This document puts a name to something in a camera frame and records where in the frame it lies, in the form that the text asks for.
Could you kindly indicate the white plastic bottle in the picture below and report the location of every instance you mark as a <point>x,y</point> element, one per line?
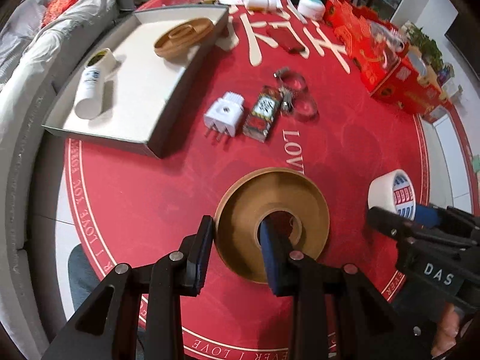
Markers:
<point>88,103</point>

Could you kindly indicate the red dark wallet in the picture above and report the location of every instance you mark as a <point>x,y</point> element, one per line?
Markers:
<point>286,40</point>

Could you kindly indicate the right hand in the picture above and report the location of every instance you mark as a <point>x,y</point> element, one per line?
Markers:
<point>449,328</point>

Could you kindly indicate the small brown tape spool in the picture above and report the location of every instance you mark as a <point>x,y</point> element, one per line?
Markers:
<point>286,200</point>

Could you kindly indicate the grey covered sofa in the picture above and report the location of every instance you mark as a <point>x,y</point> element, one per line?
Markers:
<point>43,69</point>

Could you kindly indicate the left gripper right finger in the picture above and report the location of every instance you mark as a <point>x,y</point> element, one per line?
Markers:
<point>366,326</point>

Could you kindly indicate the red cardboard gift box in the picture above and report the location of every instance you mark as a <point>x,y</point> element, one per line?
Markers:
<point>391,69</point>

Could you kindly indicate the large brown tape spool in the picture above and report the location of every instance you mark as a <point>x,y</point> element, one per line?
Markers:
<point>178,40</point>

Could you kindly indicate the red cushion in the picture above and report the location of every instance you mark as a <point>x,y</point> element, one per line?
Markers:
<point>55,9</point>

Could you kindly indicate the white teal round container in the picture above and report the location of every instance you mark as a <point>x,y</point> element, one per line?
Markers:
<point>312,9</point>

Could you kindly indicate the white tape roll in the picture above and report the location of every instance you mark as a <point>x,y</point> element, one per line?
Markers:
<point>393,192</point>

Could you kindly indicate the small white yellow-lidded jar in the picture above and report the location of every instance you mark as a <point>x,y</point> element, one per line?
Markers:
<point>103,60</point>

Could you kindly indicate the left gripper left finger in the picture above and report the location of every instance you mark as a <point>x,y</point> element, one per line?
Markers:
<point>105,325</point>

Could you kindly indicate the round red rug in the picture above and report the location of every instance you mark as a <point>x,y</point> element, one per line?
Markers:
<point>135,209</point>

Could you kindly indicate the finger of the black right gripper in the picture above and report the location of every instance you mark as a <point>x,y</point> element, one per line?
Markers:
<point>424,226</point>

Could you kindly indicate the white shallow tray box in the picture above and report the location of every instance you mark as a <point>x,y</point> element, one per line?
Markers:
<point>145,93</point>

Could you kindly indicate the white power adapter plug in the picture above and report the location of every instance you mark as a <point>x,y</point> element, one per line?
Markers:
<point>224,115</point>

